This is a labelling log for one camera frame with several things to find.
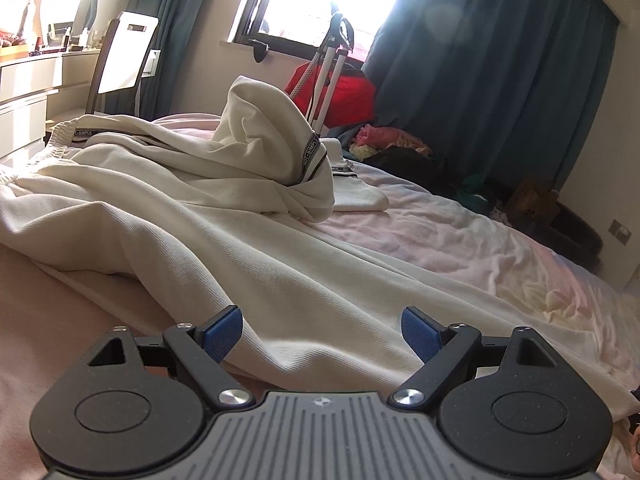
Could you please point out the window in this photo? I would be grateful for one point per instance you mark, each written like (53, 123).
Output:
(300, 0)

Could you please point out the wall socket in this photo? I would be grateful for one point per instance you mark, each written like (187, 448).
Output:
(620, 232)

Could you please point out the pile of mixed clothes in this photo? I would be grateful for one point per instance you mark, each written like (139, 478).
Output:
(390, 142)

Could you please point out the dark bin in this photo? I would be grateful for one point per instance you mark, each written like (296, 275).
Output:
(575, 232)

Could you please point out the teal curtain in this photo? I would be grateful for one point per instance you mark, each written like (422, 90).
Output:
(200, 10)
(500, 85)

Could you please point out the red bag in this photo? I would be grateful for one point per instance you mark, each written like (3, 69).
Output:
(352, 100)

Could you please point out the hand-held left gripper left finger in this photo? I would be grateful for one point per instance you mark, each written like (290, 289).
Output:
(222, 336)

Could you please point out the cream pants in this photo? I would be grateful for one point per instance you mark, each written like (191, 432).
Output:
(250, 240)

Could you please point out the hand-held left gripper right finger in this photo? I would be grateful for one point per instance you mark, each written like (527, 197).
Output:
(420, 334)

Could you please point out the white dresser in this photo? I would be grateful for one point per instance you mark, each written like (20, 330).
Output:
(25, 85)

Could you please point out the folded white cloth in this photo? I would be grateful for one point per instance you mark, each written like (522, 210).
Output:
(357, 193)

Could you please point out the white chair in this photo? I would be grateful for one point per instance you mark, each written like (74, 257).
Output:
(125, 55)

